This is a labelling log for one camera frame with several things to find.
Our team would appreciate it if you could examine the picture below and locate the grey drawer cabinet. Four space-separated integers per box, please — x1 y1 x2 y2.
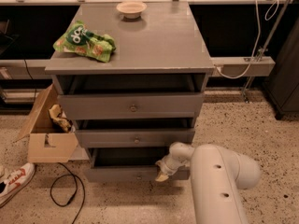
44 1 215 161

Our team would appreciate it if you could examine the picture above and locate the open cardboard box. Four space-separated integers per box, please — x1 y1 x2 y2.
16 85 78 163

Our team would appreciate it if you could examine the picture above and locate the grey middle drawer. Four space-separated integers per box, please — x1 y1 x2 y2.
75 128 195 147

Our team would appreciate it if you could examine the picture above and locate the grey top drawer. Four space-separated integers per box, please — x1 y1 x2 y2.
58 93 203 120

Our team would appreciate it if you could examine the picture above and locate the white hanging cable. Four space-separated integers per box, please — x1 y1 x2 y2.
214 0 280 80

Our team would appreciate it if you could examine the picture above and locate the grey drawer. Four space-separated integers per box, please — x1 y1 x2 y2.
58 93 203 120
75 128 195 147
83 147 191 183

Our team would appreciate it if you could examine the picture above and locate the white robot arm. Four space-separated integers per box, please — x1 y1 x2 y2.
156 142 261 224

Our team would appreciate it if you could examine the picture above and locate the white red sneaker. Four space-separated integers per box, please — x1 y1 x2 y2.
0 162 36 207

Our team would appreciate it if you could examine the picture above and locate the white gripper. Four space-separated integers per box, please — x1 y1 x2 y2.
155 154 189 182

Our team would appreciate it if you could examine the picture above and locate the grey bottom drawer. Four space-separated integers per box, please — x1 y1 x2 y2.
83 147 191 183

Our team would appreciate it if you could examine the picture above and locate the green chip bag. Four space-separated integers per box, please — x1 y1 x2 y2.
53 21 116 63

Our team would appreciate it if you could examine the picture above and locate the metal stand pole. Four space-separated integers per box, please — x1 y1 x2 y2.
236 0 292 104

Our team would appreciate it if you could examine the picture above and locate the grey wall rail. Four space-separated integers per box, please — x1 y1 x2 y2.
0 56 275 79

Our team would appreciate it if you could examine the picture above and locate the crumpled paper in box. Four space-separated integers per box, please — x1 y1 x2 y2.
49 105 71 133

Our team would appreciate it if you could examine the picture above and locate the dark grey side cabinet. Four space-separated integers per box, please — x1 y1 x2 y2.
263 19 299 119

